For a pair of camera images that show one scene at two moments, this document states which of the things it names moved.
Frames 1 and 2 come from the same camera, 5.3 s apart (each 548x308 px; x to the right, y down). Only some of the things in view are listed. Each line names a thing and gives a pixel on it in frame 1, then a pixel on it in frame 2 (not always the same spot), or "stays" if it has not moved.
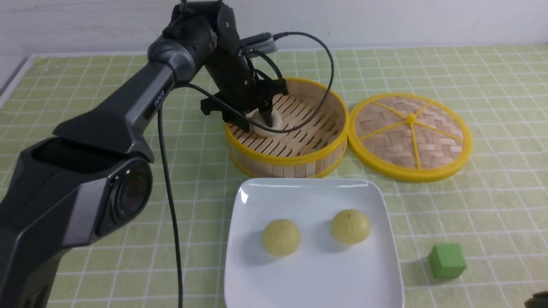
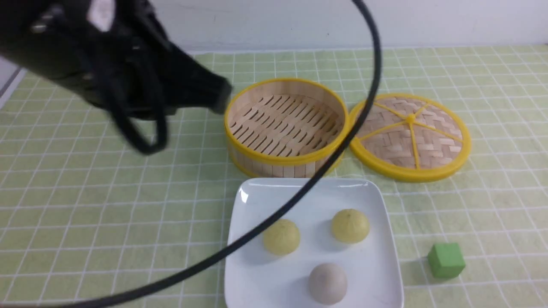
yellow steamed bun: x=281 y=237 stays
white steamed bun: x=255 y=116 -> x=328 y=283
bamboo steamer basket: x=312 y=142 stays
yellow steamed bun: x=350 y=226 stays
